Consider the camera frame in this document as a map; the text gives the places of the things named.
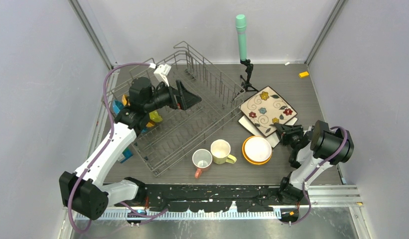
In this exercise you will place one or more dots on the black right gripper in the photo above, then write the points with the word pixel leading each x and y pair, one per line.
pixel 284 131

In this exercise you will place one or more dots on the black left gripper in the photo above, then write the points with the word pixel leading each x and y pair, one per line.
pixel 180 98

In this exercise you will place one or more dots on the square floral plate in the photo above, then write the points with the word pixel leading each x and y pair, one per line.
pixel 266 108

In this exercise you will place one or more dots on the green polka dot plate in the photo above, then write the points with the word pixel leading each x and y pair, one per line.
pixel 155 117

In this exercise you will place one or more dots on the orange polka dot plate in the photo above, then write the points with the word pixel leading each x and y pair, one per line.
pixel 125 100

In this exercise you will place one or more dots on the blue polka dot plate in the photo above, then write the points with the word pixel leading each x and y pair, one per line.
pixel 117 106

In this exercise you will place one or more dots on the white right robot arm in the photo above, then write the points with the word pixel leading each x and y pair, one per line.
pixel 313 151

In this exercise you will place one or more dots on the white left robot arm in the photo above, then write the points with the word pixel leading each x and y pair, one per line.
pixel 84 190

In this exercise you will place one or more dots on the white bowl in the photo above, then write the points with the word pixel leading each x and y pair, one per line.
pixel 257 149

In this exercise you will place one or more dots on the orange bowl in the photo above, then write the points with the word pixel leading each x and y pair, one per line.
pixel 248 157

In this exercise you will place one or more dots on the small yellow block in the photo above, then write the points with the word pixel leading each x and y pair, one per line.
pixel 303 74

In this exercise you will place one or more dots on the yellow green mug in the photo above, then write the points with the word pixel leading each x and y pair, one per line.
pixel 221 152

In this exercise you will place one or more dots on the blue green toy blocks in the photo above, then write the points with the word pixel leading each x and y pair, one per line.
pixel 126 154

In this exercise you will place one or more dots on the green microphone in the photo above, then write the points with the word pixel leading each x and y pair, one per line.
pixel 241 26

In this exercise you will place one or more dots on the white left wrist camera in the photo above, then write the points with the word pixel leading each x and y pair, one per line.
pixel 161 72

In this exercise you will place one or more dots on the grey wire dish rack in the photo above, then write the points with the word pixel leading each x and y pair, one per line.
pixel 181 132

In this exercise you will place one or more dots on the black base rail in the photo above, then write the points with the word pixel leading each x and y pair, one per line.
pixel 210 198

